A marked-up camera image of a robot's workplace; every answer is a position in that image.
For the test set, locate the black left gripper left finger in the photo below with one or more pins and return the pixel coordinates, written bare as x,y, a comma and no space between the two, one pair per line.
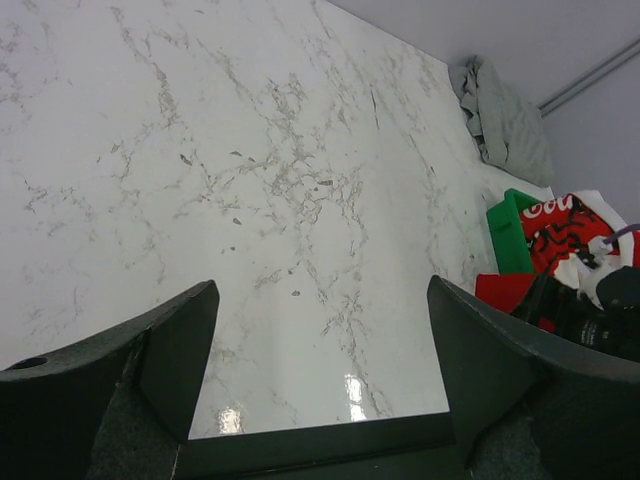
116,405

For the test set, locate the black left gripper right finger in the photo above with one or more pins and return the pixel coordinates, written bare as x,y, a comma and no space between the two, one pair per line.
585,404

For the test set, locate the white red printed t shirt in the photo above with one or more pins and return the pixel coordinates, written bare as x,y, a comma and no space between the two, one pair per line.
578,239

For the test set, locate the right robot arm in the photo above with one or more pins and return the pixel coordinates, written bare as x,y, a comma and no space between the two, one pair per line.
608,323

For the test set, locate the green plastic bin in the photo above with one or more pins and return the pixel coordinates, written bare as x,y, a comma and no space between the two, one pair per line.
507,234

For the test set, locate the folded grey t shirt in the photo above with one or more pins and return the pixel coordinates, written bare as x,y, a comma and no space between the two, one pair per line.
507,128

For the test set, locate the aluminium frame post right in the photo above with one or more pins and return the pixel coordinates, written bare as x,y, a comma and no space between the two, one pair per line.
590,77

